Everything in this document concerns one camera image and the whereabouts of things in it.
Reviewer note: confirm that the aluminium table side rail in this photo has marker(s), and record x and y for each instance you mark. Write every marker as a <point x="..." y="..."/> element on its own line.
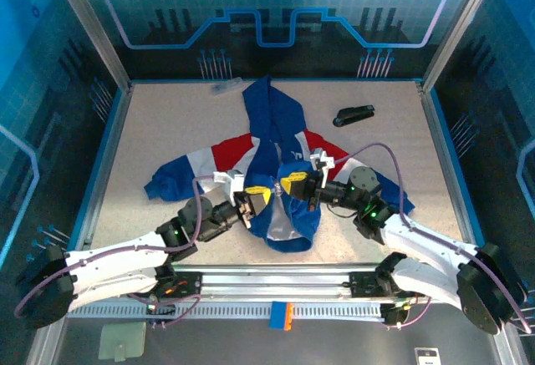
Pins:
<point x="446" y="173"/>
<point x="108" y="160"/>

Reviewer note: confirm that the blue red white hooded jacket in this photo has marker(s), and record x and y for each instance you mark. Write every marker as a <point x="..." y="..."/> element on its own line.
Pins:
<point x="271" y="106"/>

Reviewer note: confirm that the small clear plastic packet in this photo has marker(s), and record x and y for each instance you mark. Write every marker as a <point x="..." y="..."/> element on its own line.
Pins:
<point x="225" y="86"/>

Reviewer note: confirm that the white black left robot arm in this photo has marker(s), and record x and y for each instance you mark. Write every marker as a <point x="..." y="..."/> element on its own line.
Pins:
<point x="117" y="256"/>

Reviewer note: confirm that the blue orange block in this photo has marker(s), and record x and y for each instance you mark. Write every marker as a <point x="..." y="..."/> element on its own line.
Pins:
<point x="278" y="317"/>

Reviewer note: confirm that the aluminium frame post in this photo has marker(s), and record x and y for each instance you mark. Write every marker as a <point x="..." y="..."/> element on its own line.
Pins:
<point x="460" y="26"/>
<point x="90" y="26"/>

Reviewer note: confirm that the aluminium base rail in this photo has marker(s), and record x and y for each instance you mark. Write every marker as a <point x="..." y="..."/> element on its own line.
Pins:
<point x="271" y="283"/>

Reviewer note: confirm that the pale green card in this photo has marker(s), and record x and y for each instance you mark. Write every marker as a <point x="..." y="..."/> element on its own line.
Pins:
<point x="121" y="338"/>

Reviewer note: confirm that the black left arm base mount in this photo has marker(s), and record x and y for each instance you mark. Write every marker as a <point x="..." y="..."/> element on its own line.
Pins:
<point x="190" y="283"/>

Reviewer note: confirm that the black stapler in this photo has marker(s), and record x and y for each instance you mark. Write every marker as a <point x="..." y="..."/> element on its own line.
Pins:
<point x="353" y="115"/>

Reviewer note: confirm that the white printed label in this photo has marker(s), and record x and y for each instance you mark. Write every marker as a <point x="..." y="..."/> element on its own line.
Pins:
<point x="426" y="356"/>

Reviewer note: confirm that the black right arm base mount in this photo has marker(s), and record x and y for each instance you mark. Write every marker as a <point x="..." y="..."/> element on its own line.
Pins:
<point x="363" y="283"/>

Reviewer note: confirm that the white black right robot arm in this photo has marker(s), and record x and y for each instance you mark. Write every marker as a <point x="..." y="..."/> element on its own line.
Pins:
<point x="426" y="244"/>

